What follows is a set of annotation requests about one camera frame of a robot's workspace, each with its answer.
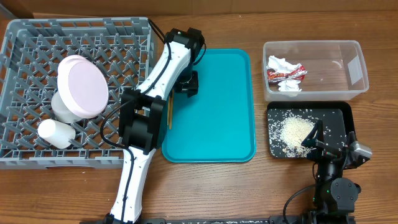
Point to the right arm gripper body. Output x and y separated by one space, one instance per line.
322 154

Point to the teal plastic tray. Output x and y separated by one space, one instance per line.
217 124

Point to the wooden chopstick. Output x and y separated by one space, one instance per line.
171 110
168 110

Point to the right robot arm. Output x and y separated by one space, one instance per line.
334 196

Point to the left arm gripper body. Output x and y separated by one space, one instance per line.
188 81

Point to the black tray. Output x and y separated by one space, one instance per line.
343 106

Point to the white round plate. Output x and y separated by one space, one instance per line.
82 86

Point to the white napkin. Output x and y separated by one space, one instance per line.
282 66

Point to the white cup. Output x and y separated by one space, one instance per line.
56 133

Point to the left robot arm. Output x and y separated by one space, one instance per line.
143 117

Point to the clear plastic bin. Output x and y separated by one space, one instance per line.
336 69

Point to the grey plastic dish rack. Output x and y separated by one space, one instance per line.
124 49

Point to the rice pile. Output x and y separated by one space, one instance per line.
287 129

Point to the grey bowl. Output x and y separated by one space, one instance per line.
62 113

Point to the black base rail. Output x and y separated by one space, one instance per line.
278 219

